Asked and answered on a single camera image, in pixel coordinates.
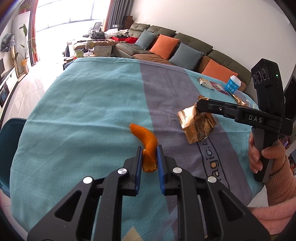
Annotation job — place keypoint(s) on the grey-blue cushion near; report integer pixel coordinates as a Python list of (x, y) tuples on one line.
[(186, 57)]

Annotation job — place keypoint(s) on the curved orange peel strip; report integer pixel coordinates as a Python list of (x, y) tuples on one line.
[(150, 142)]

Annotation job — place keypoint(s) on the full gold foil snack pack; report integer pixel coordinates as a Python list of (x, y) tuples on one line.
[(240, 101)]

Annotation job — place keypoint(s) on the blue coffee cup white lid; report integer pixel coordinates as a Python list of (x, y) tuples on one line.
[(232, 85)]

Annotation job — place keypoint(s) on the green sectional sofa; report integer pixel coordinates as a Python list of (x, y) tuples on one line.
[(128, 49)]

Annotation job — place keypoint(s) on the grey-blue cushion far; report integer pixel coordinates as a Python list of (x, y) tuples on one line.
[(145, 39)]

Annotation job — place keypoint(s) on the person's right hand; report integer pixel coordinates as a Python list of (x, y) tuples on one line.
[(276, 153)]

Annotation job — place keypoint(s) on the grey-blue cushion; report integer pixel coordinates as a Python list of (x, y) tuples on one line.
[(186, 57), (145, 39)]

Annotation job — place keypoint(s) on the orange cushion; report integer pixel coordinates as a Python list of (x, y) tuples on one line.
[(217, 71), (164, 46)]

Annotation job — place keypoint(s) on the orange cushion far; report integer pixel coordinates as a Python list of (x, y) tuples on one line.
[(164, 46)]

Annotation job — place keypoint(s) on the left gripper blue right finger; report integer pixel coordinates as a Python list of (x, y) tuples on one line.
[(161, 168)]

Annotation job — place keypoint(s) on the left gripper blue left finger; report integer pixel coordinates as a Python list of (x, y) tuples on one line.
[(138, 170)]

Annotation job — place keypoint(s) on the white cracker packet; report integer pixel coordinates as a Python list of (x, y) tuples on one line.
[(205, 83)]

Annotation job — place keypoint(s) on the red cookie packet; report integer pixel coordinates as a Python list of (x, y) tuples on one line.
[(219, 87)]

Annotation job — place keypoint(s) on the torn gold foil wrapper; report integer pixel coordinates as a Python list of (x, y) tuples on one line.
[(196, 125)]

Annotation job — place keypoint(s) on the white tv cabinet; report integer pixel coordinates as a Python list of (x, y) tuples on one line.
[(10, 81)]

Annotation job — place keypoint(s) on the tall green potted plant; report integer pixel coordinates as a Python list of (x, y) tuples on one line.
[(29, 48)]

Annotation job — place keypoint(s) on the orange cushion near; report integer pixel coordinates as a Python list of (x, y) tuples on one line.
[(217, 71)]

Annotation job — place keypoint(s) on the black coffee table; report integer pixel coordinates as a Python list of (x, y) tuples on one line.
[(70, 55)]

